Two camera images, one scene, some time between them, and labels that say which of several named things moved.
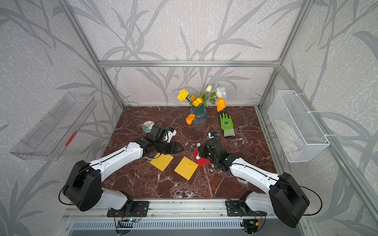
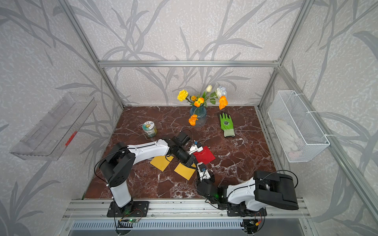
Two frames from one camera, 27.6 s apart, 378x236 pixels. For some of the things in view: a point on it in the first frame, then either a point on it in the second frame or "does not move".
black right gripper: [203, 148] -> [198, 185]
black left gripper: [175, 148] -> [191, 160]
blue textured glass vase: [200, 114] does not move
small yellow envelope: [162, 162] does not move
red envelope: [201, 162] does not move
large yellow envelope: [186, 168] does not move
